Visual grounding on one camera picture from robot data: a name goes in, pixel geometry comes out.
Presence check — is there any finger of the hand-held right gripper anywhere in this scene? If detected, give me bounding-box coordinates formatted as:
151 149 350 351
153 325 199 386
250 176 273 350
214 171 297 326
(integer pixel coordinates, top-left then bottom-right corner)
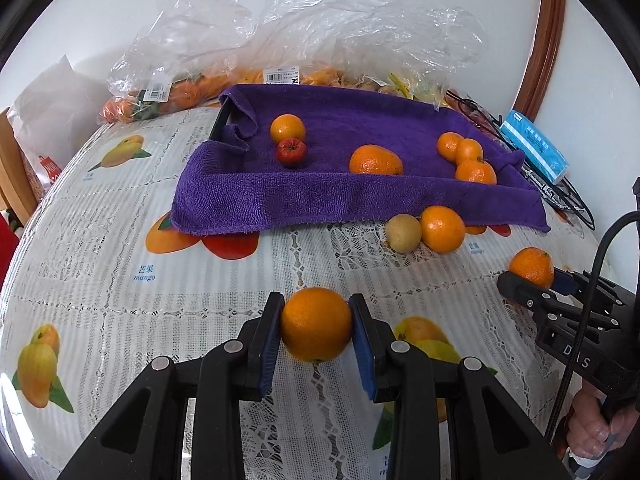
496 270 571 325
552 269 624 307

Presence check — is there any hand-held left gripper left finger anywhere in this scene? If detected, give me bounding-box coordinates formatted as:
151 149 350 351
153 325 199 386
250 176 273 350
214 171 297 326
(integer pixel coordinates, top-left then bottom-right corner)
60 291 286 480

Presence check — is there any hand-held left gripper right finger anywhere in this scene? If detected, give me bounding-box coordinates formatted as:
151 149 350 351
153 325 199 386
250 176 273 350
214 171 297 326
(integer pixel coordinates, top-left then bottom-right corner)
348 294 575 480

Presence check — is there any small mandarin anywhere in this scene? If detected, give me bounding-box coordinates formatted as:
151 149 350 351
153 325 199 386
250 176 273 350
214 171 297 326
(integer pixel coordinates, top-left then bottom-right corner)
456 139 484 165
509 247 555 289
455 158 497 186
437 132 466 162

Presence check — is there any smooth round orange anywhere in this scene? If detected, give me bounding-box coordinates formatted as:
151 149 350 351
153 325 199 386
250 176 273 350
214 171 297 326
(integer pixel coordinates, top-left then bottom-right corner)
280 287 353 363

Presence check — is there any large mandarin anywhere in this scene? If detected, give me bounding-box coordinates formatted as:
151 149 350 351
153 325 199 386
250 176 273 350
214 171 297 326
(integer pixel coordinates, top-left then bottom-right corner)
349 144 404 176

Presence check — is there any small red fruit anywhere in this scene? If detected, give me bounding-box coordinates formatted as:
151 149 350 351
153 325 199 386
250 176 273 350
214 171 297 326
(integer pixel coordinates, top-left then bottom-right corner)
277 138 307 167

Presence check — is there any small round orange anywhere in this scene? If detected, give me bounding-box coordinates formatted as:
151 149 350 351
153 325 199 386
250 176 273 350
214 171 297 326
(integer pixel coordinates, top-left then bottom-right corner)
270 114 306 145

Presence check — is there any black tray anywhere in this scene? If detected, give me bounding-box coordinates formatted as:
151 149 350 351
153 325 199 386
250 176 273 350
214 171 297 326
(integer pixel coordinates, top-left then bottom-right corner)
208 101 234 144

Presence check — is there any clear bag of tan fruits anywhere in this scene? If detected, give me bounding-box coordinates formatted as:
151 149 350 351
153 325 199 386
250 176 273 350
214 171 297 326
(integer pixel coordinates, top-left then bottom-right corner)
345 5 481 96

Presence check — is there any person's right hand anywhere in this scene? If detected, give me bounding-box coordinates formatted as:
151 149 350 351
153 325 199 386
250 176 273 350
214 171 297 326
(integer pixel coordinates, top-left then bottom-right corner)
567 380 627 457

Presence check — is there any medium orange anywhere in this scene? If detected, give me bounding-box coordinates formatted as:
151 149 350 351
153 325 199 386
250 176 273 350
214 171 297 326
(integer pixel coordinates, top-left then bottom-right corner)
420 205 467 253

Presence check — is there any tan round fruit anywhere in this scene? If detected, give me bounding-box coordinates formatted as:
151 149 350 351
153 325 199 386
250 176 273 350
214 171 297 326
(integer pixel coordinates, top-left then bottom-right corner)
385 214 421 253

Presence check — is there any blue tissue pack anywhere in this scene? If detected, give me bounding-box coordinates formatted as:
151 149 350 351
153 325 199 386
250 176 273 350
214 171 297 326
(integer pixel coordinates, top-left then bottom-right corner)
500 109 571 184

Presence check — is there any purple towel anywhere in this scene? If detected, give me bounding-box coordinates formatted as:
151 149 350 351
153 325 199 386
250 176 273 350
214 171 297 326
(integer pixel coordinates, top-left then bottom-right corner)
171 84 552 237

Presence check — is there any yellow package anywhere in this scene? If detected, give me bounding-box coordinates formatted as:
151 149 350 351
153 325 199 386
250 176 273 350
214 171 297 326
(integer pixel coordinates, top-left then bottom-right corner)
390 72 443 103

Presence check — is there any clear bag of leafy mandarins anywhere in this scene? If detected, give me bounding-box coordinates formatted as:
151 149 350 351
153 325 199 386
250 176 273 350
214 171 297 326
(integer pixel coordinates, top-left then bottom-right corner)
97 0 256 126

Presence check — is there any clear bag of oranges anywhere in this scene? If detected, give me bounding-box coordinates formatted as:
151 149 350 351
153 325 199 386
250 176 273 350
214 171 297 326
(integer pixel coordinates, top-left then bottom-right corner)
235 0 381 89

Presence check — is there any red cloth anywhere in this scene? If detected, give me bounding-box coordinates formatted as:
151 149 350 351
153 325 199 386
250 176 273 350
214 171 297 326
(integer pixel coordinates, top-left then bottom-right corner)
0 220 22 262

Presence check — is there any wooden chair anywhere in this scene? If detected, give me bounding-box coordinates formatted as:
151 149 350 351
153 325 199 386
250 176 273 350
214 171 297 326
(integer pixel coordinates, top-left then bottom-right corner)
0 107 39 221

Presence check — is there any white bag with red print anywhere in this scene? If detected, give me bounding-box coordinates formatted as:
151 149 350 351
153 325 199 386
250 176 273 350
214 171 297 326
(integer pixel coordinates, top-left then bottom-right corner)
10 55 107 187

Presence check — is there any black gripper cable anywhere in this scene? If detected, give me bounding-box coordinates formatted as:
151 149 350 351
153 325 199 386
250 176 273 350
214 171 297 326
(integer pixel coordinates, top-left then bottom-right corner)
544 211 640 443

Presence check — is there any black wire rack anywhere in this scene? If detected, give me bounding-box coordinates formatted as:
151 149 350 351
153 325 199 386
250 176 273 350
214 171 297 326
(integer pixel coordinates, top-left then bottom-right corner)
445 90 596 231

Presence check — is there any wooden door frame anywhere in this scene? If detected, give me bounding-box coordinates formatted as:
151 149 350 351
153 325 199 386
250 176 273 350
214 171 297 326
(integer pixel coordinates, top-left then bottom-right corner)
515 0 567 121

